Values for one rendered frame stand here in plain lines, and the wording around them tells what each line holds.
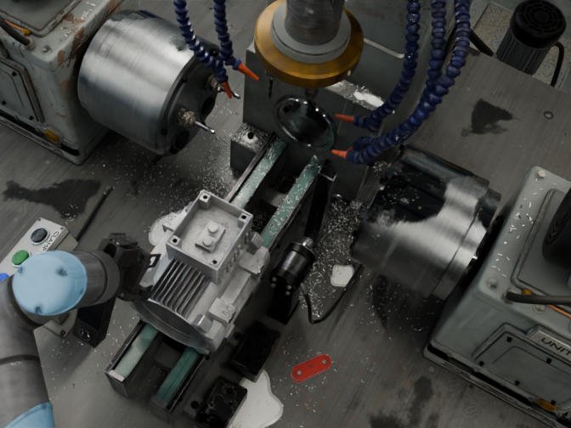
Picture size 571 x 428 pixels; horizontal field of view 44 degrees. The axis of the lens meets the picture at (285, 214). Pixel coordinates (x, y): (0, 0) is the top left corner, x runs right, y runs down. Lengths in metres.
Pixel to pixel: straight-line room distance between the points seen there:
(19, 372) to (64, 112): 0.74
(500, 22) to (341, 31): 1.53
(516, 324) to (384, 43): 0.58
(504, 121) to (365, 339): 0.70
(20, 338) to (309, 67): 0.59
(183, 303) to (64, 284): 0.36
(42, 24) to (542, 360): 1.09
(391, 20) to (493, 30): 1.28
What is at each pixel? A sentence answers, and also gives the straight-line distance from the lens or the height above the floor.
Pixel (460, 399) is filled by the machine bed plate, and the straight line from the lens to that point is 1.53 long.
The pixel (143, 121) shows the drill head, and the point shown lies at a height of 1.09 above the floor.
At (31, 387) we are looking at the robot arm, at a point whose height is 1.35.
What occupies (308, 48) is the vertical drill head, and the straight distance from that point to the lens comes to 1.14.
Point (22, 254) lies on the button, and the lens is 1.30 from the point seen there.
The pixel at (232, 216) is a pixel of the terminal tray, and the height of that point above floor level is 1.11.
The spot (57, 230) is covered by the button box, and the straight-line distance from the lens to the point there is 1.30.
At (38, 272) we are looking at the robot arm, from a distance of 0.89.
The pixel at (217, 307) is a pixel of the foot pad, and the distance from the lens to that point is 1.21.
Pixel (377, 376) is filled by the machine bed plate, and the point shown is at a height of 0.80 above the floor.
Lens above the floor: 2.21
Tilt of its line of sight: 62 degrees down
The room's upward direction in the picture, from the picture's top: 10 degrees clockwise
